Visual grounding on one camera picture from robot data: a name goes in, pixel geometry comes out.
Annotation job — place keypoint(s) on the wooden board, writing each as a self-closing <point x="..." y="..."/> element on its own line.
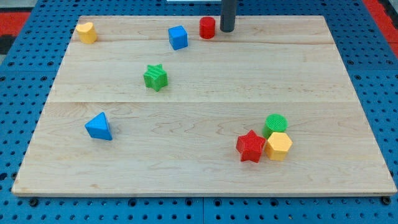
<point x="181" y="141"/>

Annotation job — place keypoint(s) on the red star block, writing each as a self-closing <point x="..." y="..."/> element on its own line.
<point x="250" y="146"/>

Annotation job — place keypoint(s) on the blue cube block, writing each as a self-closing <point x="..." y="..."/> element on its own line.
<point x="178" y="37"/>

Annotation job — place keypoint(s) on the green cylinder block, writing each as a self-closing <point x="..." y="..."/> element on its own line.
<point x="274" y="123"/>

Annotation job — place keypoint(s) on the yellow hexagon block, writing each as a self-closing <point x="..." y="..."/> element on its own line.
<point x="278" y="145"/>

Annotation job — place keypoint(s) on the green star block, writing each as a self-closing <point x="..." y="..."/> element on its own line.
<point x="155" y="77"/>

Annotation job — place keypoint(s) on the blue triangle block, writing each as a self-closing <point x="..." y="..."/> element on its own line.
<point x="99" y="128"/>

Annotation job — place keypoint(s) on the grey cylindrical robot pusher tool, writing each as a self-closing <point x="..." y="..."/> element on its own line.
<point x="228" y="15"/>

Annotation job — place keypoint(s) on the red cylinder block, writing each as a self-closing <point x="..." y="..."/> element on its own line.
<point x="207" y="27"/>

